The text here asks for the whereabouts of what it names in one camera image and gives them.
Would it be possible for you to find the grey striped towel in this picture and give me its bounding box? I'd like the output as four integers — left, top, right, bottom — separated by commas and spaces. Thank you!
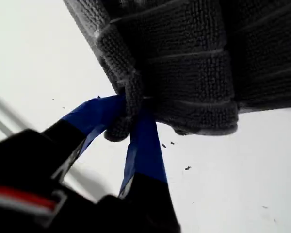
63, 0, 291, 143

